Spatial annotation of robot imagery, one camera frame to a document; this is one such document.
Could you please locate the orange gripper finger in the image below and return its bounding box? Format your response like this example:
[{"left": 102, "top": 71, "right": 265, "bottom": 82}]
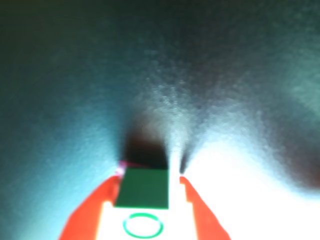
[
  {"left": 179, "top": 176, "right": 232, "bottom": 240},
  {"left": 58, "top": 175, "right": 123, "bottom": 240}
]

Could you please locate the green cube with ring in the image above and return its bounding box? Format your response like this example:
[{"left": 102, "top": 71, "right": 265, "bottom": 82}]
[{"left": 109, "top": 166, "right": 176, "bottom": 240}]

